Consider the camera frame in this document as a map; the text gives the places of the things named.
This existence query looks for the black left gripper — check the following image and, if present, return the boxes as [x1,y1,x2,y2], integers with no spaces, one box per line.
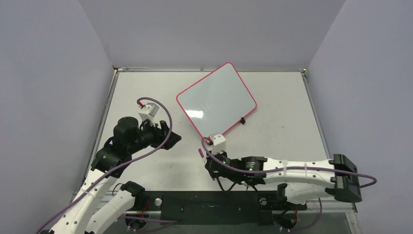
[128,117,181,154]

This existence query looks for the pink marker pen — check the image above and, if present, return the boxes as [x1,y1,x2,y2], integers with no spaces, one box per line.
[198,148,207,164]

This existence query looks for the pink-framed whiteboard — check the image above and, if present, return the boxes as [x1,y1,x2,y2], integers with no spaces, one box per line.
[176,62,257,137]

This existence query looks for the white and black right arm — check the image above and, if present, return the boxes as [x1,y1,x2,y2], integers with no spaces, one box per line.
[204,152,362,208]

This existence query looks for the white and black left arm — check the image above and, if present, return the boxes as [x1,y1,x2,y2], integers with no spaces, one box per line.
[36,117,182,234]

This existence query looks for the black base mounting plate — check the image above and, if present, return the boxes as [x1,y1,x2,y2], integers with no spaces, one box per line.
[125,191,307,229]

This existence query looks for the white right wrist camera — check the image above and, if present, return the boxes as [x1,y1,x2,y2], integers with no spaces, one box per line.
[209,134,226,155]

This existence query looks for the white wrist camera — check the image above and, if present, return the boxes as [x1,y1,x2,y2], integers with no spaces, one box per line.
[138,102,159,122]
[209,134,226,155]

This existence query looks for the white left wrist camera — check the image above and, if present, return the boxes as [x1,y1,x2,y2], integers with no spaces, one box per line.
[138,102,159,122]

